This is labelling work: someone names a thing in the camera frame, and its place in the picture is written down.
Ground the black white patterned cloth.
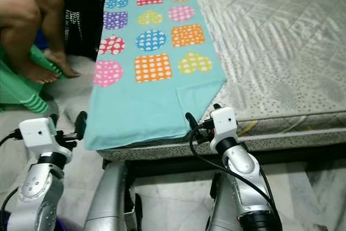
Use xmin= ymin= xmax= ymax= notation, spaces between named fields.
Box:
xmin=51 ymin=0 xmax=109 ymax=62

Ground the grey robot left leg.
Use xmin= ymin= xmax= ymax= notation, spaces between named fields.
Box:
xmin=84 ymin=161 xmax=143 ymax=231

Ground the quilted cream mattress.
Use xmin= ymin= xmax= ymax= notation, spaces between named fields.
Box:
xmin=187 ymin=0 xmax=346 ymax=134

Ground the green plastic stool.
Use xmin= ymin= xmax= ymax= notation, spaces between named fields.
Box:
xmin=0 ymin=44 xmax=66 ymax=115

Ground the bed base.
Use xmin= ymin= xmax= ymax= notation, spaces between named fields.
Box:
xmin=97 ymin=131 xmax=346 ymax=179

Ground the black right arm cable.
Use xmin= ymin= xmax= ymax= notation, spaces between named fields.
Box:
xmin=189 ymin=123 xmax=282 ymax=221

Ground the grey robot right leg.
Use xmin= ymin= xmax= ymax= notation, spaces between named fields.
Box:
xmin=204 ymin=171 xmax=244 ymax=231

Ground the teal heart patterned blanket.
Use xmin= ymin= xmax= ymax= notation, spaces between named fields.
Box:
xmin=84 ymin=0 xmax=228 ymax=151

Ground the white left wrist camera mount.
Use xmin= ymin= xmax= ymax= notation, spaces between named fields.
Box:
xmin=18 ymin=116 xmax=71 ymax=159

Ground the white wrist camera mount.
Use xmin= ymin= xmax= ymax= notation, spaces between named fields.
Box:
xmin=18 ymin=116 xmax=71 ymax=159
xmin=209 ymin=107 xmax=239 ymax=152

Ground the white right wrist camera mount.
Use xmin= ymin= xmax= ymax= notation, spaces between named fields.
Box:
xmin=209 ymin=107 xmax=239 ymax=152

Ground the grey robot leg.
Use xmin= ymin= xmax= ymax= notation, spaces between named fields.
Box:
xmin=204 ymin=171 xmax=244 ymax=231
xmin=84 ymin=161 xmax=143 ymax=231

